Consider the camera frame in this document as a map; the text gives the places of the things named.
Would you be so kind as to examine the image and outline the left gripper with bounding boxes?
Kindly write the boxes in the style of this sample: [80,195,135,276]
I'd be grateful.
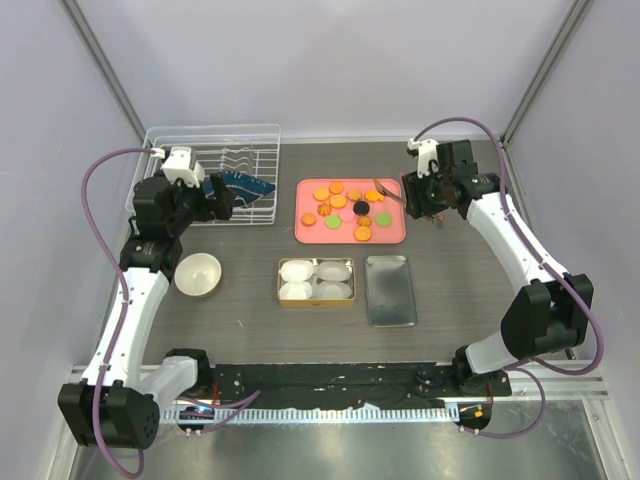
[166,173,234,236]

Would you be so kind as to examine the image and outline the metal tongs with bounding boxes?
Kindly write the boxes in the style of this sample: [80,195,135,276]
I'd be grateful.
[373,179,444,229]

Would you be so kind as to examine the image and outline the green round cookie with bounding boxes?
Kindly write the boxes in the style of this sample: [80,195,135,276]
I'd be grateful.
[375,212,393,227]
[325,215,342,230]

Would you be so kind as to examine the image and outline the black round cookie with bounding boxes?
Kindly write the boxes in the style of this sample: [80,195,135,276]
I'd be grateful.
[353,200,370,217]

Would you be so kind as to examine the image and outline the orange swirl cookie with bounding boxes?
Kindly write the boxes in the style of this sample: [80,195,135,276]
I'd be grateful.
[357,215,373,227]
[317,202,333,217]

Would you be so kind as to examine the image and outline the large orange round cookie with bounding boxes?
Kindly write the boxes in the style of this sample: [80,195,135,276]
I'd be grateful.
[354,226,372,242]

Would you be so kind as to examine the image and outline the silver tin lid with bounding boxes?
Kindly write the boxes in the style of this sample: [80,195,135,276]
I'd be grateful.
[365,255,417,328]

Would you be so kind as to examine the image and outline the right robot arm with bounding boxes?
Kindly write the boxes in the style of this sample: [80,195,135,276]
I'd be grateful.
[402,139,594,395]

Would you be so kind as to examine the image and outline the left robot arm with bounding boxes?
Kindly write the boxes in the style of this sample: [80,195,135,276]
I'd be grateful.
[58,174,234,450]

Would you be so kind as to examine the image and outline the blue patterned plate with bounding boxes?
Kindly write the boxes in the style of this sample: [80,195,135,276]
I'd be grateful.
[218,171,276,208]

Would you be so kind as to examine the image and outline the orange scalloped cookie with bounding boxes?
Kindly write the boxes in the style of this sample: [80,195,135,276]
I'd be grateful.
[365,190,385,203]

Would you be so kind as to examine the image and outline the pink round cookie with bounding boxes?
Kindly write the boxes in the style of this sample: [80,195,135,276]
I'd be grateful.
[339,209,356,222]

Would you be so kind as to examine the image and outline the white bowl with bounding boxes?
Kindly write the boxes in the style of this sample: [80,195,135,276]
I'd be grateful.
[174,253,222,298]

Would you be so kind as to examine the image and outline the orange round cookie middle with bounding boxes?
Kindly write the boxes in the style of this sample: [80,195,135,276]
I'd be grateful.
[330,194,347,209]

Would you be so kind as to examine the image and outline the orange round cookie left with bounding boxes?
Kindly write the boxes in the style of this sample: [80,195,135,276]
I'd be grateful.
[301,213,317,226]

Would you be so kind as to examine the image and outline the orange round cookie top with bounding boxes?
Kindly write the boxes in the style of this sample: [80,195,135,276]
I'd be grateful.
[329,181,344,195]

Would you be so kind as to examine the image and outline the orange cookie upper left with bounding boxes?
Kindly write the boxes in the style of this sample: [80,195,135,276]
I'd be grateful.
[313,187,330,202]

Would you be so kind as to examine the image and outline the pink tray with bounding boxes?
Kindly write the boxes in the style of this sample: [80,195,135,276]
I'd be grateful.
[294,178,406,245]

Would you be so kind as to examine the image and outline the gold cookie tin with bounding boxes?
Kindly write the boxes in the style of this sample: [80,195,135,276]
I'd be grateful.
[276,257,356,308]

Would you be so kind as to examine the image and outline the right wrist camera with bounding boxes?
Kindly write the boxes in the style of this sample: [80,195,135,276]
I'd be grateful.
[407,139,439,178]

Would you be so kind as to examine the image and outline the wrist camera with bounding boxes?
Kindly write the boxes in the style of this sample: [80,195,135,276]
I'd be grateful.
[407,139,439,178]
[150,146,205,188]

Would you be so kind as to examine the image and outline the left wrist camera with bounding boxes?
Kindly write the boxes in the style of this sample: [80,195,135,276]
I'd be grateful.
[150,146,205,188]

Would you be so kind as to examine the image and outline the white wire dish rack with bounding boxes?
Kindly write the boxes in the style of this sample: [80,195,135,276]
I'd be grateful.
[143,124,281,225]

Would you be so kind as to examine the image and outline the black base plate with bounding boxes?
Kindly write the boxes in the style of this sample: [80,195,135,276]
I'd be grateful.
[179,362,512,410]

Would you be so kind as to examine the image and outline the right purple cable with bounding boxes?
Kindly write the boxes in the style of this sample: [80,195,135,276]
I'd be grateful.
[413,116,604,438]

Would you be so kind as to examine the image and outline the purple cable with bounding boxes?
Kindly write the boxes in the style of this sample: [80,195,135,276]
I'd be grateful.
[413,116,604,438]
[81,147,166,476]

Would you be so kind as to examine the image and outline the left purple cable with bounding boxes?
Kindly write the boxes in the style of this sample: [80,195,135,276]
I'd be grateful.
[81,147,166,476]

